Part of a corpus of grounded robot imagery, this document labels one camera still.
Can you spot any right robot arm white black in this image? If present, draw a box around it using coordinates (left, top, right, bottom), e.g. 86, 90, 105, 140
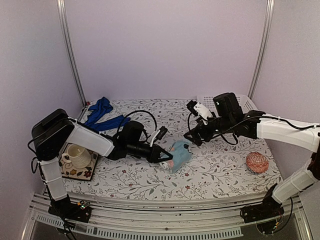
184, 92, 320, 218

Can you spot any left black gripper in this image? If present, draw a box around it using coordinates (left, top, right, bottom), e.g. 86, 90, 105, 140
127, 141, 174, 164

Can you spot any light blue orange dotted towel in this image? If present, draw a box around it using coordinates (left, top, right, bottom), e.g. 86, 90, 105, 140
159, 140, 192, 174

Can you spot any floral patterned tablecloth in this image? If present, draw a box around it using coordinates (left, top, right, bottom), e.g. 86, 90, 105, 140
64, 99, 282, 201

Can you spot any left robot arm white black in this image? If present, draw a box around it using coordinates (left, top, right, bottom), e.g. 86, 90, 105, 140
29, 108, 173, 217

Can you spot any white plastic perforated basket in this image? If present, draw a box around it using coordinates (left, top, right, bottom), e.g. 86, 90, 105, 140
196, 94, 258, 115

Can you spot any front aluminium rail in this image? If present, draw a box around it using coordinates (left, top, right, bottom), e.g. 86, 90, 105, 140
21, 192, 313, 240

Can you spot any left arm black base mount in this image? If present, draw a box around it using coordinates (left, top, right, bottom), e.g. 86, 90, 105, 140
48, 195, 92, 223

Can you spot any dark blue towel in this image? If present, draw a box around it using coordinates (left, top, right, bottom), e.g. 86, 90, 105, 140
84, 96, 131, 132

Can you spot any aluminium frame post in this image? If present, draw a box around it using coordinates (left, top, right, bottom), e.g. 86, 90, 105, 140
247, 0, 275, 100
56, 0, 87, 107

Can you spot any left black braided cable loop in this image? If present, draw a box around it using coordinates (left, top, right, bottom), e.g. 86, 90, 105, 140
116, 109, 158, 137

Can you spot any left aluminium frame post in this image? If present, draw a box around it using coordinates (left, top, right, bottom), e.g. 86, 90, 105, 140
56, 0, 87, 107

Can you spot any floral square coaster tile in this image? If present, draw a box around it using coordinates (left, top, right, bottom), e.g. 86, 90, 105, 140
58, 143, 99, 181

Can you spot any red white patterned bowl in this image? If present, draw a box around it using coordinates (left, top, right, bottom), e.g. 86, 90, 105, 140
245, 152, 269, 174

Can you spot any right aluminium frame post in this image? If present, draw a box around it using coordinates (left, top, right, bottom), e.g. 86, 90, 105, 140
247, 0, 275, 100

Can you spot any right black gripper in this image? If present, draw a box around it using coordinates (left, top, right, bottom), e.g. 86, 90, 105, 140
184, 112, 234, 146

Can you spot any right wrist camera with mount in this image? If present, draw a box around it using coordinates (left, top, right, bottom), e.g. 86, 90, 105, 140
186, 100, 213, 125

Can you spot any cream ribbed mug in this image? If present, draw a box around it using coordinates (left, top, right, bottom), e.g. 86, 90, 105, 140
61, 144, 91, 169

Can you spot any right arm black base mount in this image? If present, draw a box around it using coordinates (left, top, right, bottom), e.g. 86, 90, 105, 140
240, 189, 285, 223

